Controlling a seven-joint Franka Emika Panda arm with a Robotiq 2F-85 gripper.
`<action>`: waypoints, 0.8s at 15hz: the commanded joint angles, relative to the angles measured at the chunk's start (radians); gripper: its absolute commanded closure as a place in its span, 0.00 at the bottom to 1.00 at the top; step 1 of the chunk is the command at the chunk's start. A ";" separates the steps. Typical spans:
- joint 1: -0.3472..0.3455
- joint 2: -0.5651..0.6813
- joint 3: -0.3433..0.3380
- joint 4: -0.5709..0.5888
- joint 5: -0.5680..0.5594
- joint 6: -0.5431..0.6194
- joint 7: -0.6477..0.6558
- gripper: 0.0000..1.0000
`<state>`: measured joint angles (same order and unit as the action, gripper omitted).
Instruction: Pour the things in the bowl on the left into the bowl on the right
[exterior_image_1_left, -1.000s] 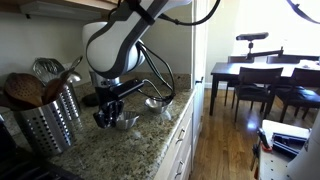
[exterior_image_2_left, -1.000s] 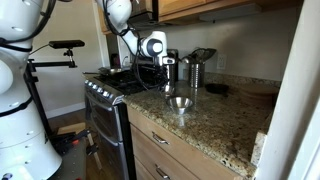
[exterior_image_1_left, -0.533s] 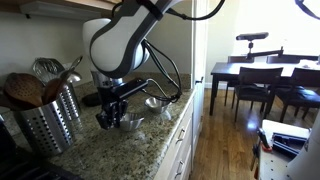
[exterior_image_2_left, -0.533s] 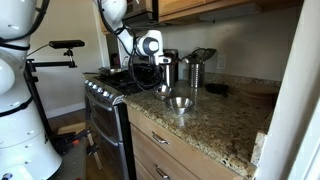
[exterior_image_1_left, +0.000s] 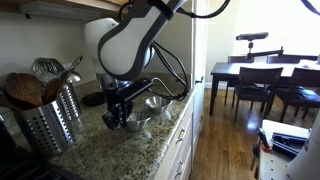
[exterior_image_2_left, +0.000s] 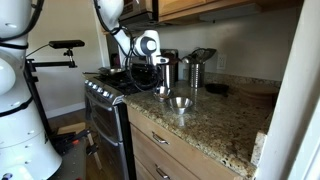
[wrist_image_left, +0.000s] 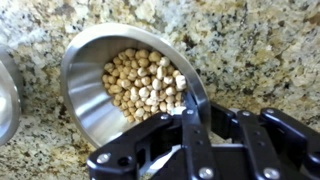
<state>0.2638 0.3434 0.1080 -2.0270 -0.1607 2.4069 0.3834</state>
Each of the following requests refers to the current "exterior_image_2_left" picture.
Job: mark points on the silver stove knob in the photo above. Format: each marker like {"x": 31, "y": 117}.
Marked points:
{"x": 100, "y": 90}
{"x": 106, "y": 94}

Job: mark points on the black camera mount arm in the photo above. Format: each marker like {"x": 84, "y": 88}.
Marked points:
{"x": 50, "y": 64}

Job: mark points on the wide steel bowl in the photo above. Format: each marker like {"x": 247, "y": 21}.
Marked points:
{"x": 180, "y": 104}

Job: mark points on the wooden upper cabinet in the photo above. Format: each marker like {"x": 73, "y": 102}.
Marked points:
{"x": 186, "y": 6}

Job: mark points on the dark frying pan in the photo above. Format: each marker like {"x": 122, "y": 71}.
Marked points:
{"x": 111, "y": 71}

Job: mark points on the wooden cabinet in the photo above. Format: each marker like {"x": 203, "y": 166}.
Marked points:
{"x": 173, "y": 153}
{"x": 186, "y": 6}

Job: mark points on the white wall outlet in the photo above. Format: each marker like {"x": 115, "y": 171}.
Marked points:
{"x": 221, "y": 61}

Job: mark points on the small steel bowl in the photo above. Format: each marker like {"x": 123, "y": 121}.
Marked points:
{"x": 162, "y": 94}

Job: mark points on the black bar clamp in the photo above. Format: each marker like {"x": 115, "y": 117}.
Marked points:
{"x": 94, "y": 151}

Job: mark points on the stainless steel stove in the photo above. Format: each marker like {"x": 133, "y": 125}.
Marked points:
{"x": 106, "y": 113}

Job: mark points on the wooden lower cabinet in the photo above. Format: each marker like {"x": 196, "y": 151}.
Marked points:
{"x": 173, "y": 153}

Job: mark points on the black stereo camera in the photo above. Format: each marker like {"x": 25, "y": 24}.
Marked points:
{"x": 66, "y": 44}

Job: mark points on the large perforated steel utensil holder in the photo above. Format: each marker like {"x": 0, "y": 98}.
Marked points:
{"x": 169, "y": 75}

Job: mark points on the perforated workbench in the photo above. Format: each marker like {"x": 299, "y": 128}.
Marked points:
{"x": 71, "y": 160}

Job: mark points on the metal ladle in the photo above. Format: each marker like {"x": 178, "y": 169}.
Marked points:
{"x": 187, "y": 60}

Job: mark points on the wooden slotted spoon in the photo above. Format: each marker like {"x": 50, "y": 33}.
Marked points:
{"x": 170, "y": 56}

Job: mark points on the white pantry door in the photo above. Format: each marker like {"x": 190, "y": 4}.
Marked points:
{"x": 290, "y": 100}

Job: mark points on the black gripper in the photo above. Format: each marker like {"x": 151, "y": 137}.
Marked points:
{"x": 157, "y": 74}

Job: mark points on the small perforated steel utensil holder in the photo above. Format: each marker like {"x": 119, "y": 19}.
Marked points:
{"x": 196, "y": 75}

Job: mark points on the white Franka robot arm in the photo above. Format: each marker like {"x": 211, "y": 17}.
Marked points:
{"x": 20, "y": 133}

